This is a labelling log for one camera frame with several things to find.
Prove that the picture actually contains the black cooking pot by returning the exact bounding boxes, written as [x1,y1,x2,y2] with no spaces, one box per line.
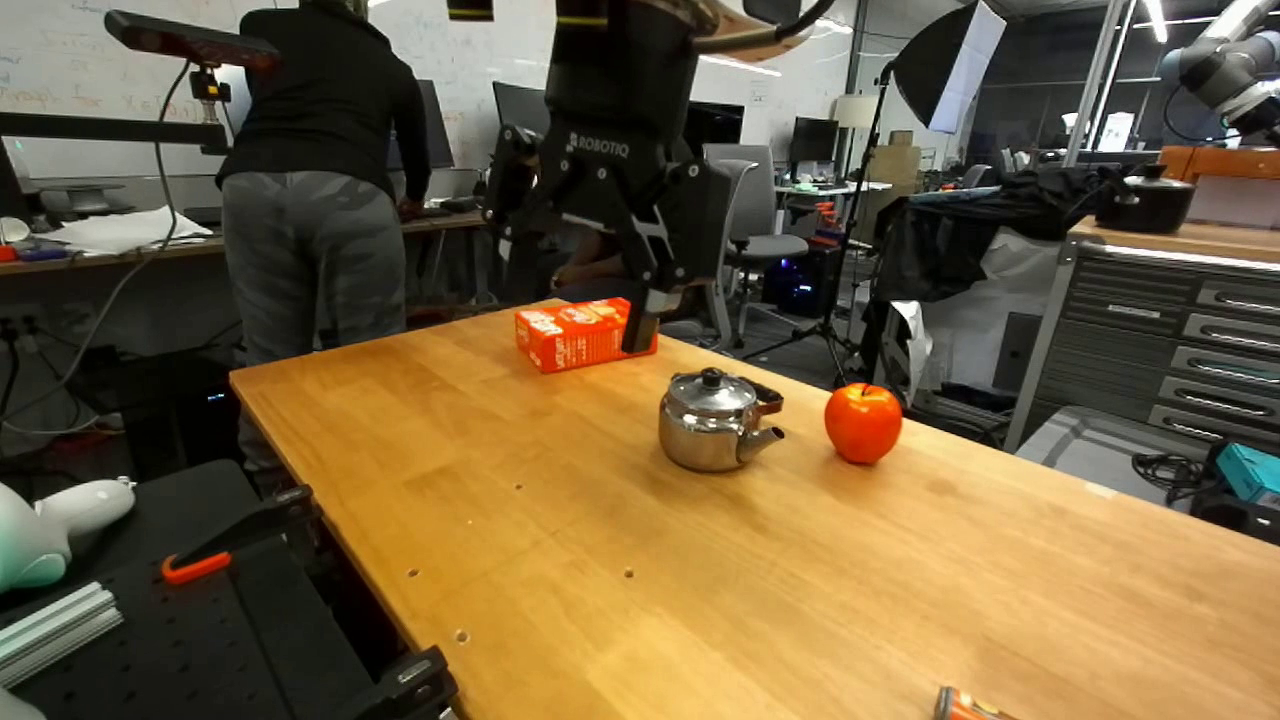
[1092,166,1199,234]

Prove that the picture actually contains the aluminium extrusion bar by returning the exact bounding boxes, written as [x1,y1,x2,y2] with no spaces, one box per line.
[0,577,126,691]

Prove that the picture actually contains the black light stand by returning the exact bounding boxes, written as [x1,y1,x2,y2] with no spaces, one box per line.
[825,65,899,393]

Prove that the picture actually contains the orange wooden board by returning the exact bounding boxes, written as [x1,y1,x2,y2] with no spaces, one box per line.
[1156,140,1280,185]

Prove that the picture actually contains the black cloth pile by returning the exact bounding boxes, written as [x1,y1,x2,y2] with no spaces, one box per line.
[872,157,1134,304]

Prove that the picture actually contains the orange cracker box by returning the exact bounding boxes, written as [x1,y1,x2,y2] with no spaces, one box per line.
[513,290,631,376]

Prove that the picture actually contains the black computer monitor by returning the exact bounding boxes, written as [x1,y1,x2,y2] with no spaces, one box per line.
[789,113,849,175]
[487,81,560,153]
[414,75,458,175]
[682,96,749,153]

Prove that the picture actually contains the grey plastic storage bin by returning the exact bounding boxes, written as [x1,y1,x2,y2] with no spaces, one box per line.
[1010,398,1223,511]

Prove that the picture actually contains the teal plastic case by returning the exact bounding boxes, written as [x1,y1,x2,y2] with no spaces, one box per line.
[1211,436,1280,511]

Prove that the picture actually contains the black clamp with orange handle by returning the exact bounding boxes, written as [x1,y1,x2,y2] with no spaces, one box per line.
[156,485,320,591]

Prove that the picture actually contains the black table clamp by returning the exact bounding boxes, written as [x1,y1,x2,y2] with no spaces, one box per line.
[351,643,462,720]

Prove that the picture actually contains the white rounded plastic piece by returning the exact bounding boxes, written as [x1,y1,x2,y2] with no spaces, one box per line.
[0,471,141,594]

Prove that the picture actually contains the black camera boom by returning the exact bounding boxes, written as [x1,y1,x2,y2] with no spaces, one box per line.
[100,3,289,71]

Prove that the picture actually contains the grey office chair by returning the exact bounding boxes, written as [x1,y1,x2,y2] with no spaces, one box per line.
[712,140,814,352]

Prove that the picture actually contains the small steel teapot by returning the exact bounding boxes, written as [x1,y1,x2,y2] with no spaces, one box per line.
[654,363,789,476]

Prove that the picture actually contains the standing person in dark top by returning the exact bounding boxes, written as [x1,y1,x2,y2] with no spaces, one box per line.
[216,0,436,373]

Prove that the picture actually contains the grey drawer cabinet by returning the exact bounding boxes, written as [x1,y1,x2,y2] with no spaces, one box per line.
[1002,213,1280,455]

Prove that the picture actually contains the small orange striped item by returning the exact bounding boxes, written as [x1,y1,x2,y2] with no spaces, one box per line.
[928,684,1025,720]

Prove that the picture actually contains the black studio softbox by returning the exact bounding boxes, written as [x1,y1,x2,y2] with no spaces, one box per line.
[884,0,1010,136]

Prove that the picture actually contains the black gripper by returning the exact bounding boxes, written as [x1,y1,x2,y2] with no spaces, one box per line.
[502,118,733,358]

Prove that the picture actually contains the long wooden wall desk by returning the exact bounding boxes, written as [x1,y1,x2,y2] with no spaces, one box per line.
[0,195,497,280]

